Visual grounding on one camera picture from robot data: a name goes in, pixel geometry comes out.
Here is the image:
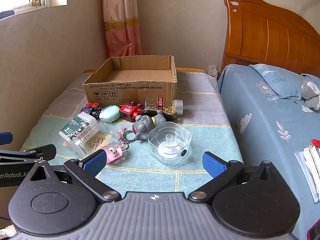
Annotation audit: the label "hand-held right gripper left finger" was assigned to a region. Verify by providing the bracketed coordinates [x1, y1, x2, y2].
[24, 149, 122, 204]

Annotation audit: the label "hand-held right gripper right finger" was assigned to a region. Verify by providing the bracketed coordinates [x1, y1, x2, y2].
[187, 152, 283, 203]

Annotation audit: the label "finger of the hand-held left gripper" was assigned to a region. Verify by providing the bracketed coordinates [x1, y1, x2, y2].
[0, 144, 57, 165]
[0, 132, 13, 146]

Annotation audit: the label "clear printed plastic pouch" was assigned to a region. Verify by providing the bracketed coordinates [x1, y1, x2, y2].
[62, 120, 118, 153]

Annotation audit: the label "white jar with green label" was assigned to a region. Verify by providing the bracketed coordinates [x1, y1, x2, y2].
[58, 112, 101, 159]

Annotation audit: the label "clear plastic container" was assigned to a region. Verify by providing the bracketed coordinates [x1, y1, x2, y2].
[147, 122, 192, 166]

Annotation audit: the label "mint green round case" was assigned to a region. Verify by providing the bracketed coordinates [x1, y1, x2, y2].
[99, 105, 121, 122]

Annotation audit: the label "black toy train red wheels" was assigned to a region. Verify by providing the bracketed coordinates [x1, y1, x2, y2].
[80, 102, 102, 118]

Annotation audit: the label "grey cartoon figure toy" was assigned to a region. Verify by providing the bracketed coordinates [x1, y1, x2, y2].
[132, 110, 167, 141]

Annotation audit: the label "cardboard box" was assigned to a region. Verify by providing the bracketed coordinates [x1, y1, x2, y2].
[82, 55, 178, 107]

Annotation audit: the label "blue floral bed sheet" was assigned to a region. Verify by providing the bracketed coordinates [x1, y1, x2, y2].
[217, 64, 320, 240]

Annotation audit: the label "black ridged object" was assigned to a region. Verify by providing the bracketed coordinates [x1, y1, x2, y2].
[142, 109, 178, 123]

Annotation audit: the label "checked grey and teal blanket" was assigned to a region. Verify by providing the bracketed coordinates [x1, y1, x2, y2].
[20, 72, 244, 198]

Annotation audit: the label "clear bottle of yellow capsules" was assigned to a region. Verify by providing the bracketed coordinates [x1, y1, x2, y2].
[144, 97, 184, 116]

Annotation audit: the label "wooden side table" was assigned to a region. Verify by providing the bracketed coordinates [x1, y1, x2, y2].
[83, 67, 208, 74]

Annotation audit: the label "stack of papers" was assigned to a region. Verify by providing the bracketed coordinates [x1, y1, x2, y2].
[294, 145, 320, 203]

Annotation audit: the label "blue floral pillow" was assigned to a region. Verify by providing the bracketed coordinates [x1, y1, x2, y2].
[249, 64, 320, 101]

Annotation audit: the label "grey plush toy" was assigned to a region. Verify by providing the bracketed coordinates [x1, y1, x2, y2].
[300, 80, 320, 111]

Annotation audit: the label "dark red phone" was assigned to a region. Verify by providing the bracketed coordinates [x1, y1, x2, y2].
[307, 219, 320, 240]

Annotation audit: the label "wooden bed headboard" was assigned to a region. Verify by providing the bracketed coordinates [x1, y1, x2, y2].
[221, 0, 320, 78]

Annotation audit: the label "pink curtain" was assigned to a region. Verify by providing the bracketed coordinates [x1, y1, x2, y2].
[101, 0, 143, 58]

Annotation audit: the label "pink pig keychain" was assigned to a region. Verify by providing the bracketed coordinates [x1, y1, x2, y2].
[104, 126, 137, 164]

